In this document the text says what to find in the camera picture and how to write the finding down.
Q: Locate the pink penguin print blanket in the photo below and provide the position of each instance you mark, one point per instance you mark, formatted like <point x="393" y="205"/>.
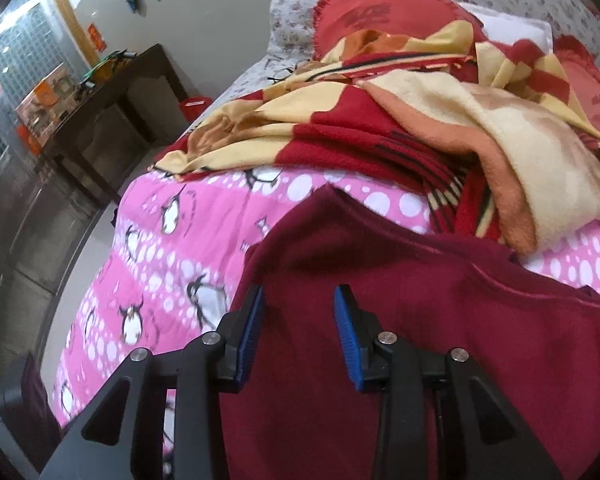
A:
<point x="155" y="260"/>

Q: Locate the red and yellow fleece blanket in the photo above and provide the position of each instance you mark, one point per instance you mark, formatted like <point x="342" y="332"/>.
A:
<point x="355" y="125"/>

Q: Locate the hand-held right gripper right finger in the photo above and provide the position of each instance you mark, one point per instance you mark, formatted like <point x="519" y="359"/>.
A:
<point x="347" y="335"/>

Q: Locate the orange printed cardboard box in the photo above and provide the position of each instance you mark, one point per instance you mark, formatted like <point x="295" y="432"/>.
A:
<point x="45" y="100"/>

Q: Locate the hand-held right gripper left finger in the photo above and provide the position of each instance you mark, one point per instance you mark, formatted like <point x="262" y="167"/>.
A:
<point x="252" y="330"/>

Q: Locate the white pillow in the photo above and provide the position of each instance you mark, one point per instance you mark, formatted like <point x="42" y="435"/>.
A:
<point x="510" y="25"/>

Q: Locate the dark wooden table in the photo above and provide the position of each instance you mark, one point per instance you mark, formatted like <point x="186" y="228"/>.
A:
<point x="130" y="90"/>

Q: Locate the maroon sweater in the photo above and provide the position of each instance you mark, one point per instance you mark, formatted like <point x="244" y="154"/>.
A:
<point x="430" y="285"/>

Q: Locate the red plastic basin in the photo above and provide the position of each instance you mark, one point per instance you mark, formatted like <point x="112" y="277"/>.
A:
<point x="195" y="107"/>

